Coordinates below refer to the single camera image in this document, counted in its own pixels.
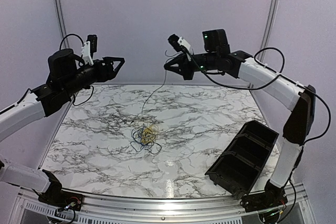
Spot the aluminium front rail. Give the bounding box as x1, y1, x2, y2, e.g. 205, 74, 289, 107
8, 183, 316, 223

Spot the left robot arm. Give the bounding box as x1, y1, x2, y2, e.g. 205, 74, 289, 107
1, 49, 125, 206

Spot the right aluminium frame post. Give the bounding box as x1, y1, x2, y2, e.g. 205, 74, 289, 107
248, 0, 283, 92

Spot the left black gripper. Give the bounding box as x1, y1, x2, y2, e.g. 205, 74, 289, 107
62, 56, 124, 97

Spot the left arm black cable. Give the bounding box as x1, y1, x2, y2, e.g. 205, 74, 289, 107
59, 33, 95, 106

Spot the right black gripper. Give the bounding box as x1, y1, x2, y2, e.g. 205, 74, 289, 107
163, 51, 218, 81

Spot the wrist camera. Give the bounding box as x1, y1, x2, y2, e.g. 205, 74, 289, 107
168, 34, 191, 52
81, 35, 98, 66

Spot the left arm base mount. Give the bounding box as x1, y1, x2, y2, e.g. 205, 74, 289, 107
38, 169, 83, 211

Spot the left aluminium frame post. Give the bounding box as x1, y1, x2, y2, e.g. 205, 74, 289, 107
37, 0, 71, 169

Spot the black three-compartment bin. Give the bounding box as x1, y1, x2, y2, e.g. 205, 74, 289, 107
205, 120, 279, 199

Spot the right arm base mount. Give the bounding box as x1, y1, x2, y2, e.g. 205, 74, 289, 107
240, 184, 288, 212

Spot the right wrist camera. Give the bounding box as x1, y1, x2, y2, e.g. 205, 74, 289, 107
168, 34, 191, 52

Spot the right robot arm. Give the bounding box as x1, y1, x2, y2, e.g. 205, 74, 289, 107
164, 29, 316, 207

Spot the aluminium frame post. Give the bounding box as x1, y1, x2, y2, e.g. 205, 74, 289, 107
37, 0, 71, 169
248, 0, 283, 92

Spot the yellow cable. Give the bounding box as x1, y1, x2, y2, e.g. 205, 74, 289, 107
140, 124, 160, 145

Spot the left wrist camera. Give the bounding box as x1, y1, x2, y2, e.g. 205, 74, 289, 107
81, 35, 98, 66

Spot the thin black cable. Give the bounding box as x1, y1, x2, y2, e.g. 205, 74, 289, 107
130, 48, 184, 126

